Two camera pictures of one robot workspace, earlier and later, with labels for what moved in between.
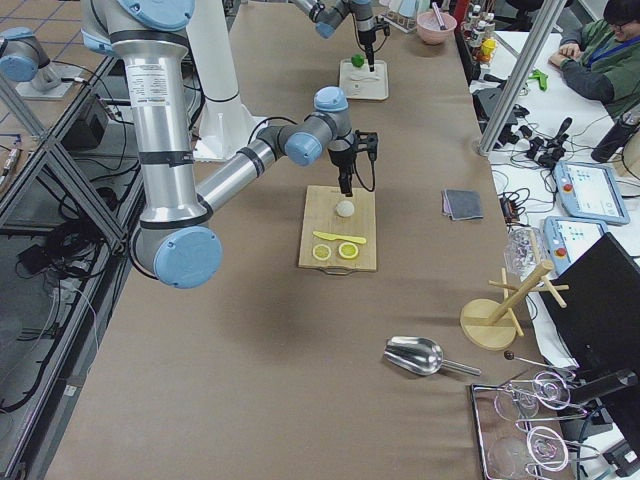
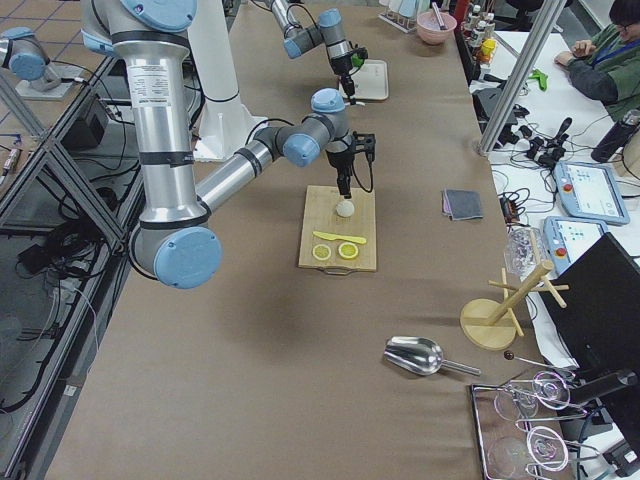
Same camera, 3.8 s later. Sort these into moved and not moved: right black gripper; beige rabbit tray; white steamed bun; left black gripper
Moved: left black gripper
Not moved: beige rabbit tray; right black gripper; white steamed bun
